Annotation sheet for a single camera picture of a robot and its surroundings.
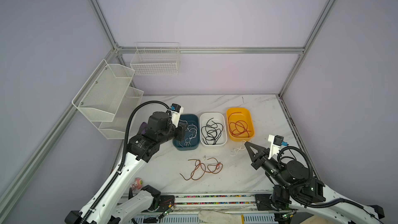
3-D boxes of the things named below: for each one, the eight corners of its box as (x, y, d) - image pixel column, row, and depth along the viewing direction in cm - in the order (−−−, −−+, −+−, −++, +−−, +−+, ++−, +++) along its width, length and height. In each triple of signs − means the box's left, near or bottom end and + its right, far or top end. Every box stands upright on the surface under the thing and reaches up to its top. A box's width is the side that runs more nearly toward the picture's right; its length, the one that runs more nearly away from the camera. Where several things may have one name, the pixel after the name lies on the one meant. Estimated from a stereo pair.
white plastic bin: (199, 148, 94) (199, 143, 89) (200, 118, 109) (200, 112, 105) (226, 148, 94) (227, 143, 90) (223, 118, 110) (224, 112, 105)
